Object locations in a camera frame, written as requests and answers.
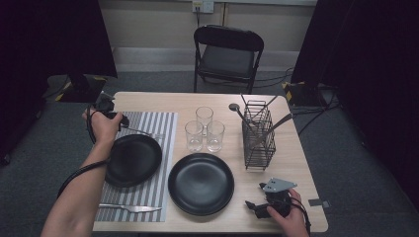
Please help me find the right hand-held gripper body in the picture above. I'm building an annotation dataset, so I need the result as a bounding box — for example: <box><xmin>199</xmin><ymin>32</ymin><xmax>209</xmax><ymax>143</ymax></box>
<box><xmin>258</xmin><ymin>177</ymin><xmax>298</xmax><ymax>218</ymax></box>

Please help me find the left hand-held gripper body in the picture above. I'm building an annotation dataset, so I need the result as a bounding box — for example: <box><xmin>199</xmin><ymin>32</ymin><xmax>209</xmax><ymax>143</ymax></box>
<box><xmin>94</xmin><ymin>91</ymin><xmax>123</xmax><ymax>120</ymax></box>

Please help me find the black wire cutlery caddy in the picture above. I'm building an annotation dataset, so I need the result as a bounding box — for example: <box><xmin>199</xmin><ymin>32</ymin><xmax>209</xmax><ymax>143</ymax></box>
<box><xmin>241</xmin><ymin>99</ymin><xmax>277</xmax><ymax>171</ymax></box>

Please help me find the black plate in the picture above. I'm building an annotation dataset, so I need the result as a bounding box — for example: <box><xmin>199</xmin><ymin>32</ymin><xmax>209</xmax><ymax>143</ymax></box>
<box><xmin>104</xmin><ymin>132</ymin><xmax>163</xmax><ymax>189</ymax></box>
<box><xmin>167</xmin><ymin>152</ymin><xmax>235</xmax><ymax>217</ymax></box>

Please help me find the silver fork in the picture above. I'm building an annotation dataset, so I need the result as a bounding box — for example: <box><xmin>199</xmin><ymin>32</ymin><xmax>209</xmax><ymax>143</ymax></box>
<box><xmin>98</xmin><ymin>202</ymin><xmax>163</xmax><ymax>214</ymax></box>

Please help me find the person's left hand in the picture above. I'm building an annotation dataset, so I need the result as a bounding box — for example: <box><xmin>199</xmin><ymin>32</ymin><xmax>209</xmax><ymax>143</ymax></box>
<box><xmin>81</xmin><ymin>109</ymin><xmax>124</xmax><ymax>148</ymax></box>

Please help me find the person's right hand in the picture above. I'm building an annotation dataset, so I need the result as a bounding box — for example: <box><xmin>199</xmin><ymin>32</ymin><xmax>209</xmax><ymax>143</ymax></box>
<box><xmin>266</xmin><ymin>187</ymin><xmax>311</xmax><ymax>234</ymax></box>

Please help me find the black stand base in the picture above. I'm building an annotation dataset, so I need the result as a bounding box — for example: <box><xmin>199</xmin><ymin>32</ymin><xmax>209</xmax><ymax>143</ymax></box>
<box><xmin>42</xmin><ymin>73</ymin><xmax>108</xmax><ymax>104</ymax></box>
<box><xmin>281</xmin><ymin>80</ymin><xmax>328</xmax><ymax>108</ymax></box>

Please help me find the grey tape strip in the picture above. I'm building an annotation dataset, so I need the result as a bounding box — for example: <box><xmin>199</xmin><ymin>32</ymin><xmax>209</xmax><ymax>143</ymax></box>
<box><xmin>308</xmin><ymin>198</ymin><xmax>331</xmax><ymax>208</ymax></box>

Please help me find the grey striped placemat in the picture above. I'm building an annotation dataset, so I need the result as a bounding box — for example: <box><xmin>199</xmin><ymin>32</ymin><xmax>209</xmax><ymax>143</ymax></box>
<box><xmin>94</xmin><ymin>111</ymin><xmax>179</xmax><ymax>223</ymax></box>

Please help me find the grey metal utensil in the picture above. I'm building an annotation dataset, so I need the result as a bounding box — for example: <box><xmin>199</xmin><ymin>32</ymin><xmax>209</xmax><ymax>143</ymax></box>
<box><xmin>253</xmin><ymin>113</ymin><xmax>293</xmax><ymax>147</ymax></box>

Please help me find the clear drinking glass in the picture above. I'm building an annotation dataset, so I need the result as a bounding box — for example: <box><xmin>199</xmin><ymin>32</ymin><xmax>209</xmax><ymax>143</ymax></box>
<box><xmin>206</xmin><ymin>120</ymin><xmax>226</xmax><ymax>153</ymax></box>
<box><xmin>184</xmin><ymin>120</ymin><xmax>205</xmax><ymax>153</ymax></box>
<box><xmin>195</xmin><ymin>106</ymin><xmax>214</xmax><ymax>137</ymax></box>

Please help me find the black curtain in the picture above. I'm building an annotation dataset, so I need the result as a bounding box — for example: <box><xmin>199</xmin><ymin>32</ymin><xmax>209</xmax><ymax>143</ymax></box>
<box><xmin>0</xmin><ymin>0</ymin><xmax>119</xmax><ymax>166</ymax></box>
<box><xmin>291</xmin><ymin>0</ymin><xmax>419</xmax><ymax>211</ymax></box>

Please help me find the dark metal spoon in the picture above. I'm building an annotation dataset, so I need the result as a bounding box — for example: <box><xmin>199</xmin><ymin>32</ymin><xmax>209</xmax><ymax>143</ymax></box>
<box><xmin>228</xmin><ymin>103</ymin><xmax>257</xmax><ymax>136</ymax></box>

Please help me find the black folding chair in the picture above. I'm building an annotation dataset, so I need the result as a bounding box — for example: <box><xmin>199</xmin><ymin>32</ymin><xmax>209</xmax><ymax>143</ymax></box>
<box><xmin>193</xmin><ymin>24</ymin><xmax>265</xmax><ymax>95</ymax></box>

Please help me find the right hand-held gripper cable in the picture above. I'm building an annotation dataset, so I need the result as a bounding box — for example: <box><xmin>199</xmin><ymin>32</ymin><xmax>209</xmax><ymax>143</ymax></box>
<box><xmin>290</xmin><ymin>197</ymin><xmax>312</xmax><ymax>237</ymax></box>

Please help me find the black floor cable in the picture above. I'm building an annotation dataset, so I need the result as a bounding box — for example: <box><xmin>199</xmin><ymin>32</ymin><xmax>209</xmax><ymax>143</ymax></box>
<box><xmin>291</xmin><ymin>93</ymin><xmax>342</xmax><ymax>136</ymax></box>
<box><xmin>253</xmin><ymin>66</ymin><xmax>295</xmax><ymax>89</ymax></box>

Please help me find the white wall socket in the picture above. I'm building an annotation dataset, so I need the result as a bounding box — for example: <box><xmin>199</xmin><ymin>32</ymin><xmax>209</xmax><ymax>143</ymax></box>
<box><xmin>192</xmin><ymin>0</ymin><xmax>215</xmax><ymax>15</ymax></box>

